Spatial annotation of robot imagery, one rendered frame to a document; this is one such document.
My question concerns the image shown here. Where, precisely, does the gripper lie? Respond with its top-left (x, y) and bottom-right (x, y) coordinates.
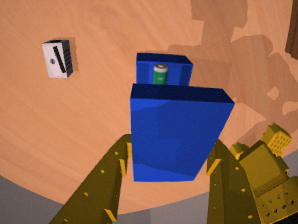
top-left (49, 134), bottom-right (261, 224)

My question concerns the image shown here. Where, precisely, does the pencil sharpener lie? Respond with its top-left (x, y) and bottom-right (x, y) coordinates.
top-left (42, 40), bottom-right (73, 78)

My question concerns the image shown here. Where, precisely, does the green aaa battery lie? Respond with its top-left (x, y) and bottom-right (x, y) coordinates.
top-left (152, 64), bottom-right (168, 85)

